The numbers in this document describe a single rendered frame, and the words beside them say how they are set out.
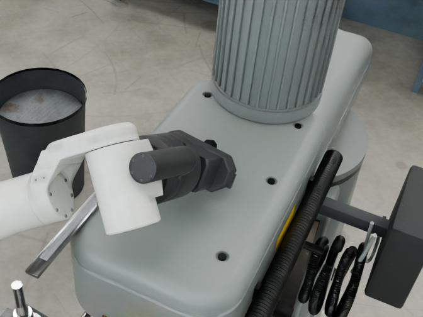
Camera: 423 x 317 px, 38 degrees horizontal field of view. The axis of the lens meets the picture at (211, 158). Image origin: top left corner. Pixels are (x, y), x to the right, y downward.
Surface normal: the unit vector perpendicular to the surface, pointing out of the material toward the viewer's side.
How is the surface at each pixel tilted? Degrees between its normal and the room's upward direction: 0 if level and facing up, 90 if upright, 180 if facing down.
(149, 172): 60
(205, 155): 30
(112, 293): 90
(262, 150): 0
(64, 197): 65
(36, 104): 0
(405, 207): 0
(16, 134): 94
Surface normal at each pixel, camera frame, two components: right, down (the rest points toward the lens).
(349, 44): 0.14, -0.82
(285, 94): 0.21, 0.67
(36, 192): -0.22, 0.04
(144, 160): -0.43, 0.09
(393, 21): -0.41, 0.59
